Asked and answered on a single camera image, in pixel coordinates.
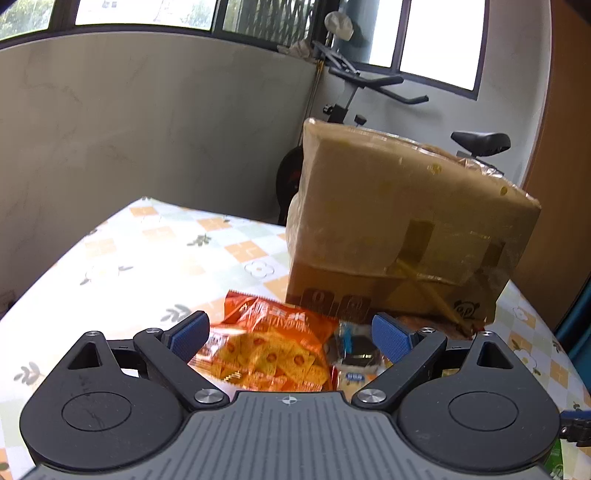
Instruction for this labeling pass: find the brown wooden door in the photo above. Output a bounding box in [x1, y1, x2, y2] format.
[521, 0, 591, 334]

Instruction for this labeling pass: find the green snack packet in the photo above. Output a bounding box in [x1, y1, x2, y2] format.
[546, 438, 568, 480]

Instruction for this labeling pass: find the beige crumpled cloth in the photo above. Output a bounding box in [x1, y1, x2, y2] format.
[277, 39, 321, 61]

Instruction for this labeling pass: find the clear wrapped dark snack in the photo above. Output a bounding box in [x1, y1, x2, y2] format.
[330, 318, 386, 367]

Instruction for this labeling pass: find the dark framed window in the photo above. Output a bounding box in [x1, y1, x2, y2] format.
[0, 0, 485, 100]

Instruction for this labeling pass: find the taped brown cardboard box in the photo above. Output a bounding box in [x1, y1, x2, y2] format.
[285, 117, 542, 334]

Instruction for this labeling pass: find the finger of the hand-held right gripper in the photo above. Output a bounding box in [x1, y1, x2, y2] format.
[558, 405, 591, 445]

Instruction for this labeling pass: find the pale yellow snack packet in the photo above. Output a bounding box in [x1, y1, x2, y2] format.
[330, 362, 393, 394]

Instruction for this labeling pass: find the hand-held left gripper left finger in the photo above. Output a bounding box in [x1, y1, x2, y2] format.
[59, 311, 228, 412]

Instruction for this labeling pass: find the thin metal pole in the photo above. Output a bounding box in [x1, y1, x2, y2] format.
[304, 59, 325, 136]

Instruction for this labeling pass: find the orange triangle chips packet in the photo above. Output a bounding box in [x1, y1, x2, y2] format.
[187, 290, 340, 393]

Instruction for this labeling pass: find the beige hat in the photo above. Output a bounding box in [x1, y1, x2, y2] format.
[324, 11, 356, 41]

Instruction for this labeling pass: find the black exercise bike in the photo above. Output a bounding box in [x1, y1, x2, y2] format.
[276, 39, 512, 227]

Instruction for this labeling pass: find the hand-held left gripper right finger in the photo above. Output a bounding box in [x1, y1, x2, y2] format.
[351, 312, 523, 412]

